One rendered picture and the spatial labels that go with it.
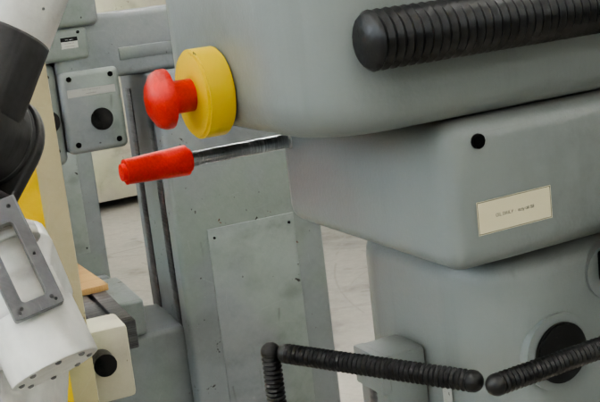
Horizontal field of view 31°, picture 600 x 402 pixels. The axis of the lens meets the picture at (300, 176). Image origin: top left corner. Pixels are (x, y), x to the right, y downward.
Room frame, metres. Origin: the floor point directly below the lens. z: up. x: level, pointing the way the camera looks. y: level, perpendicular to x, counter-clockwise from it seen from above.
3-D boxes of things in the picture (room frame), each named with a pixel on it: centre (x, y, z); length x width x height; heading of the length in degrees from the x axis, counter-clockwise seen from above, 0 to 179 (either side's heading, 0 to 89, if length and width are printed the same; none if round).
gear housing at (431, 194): (0.84, -0.19, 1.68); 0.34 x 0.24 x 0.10; 116
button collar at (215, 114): (0.72, 0.06, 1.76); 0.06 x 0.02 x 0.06; 26
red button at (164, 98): (0.71, 0.08, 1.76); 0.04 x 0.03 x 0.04; 26
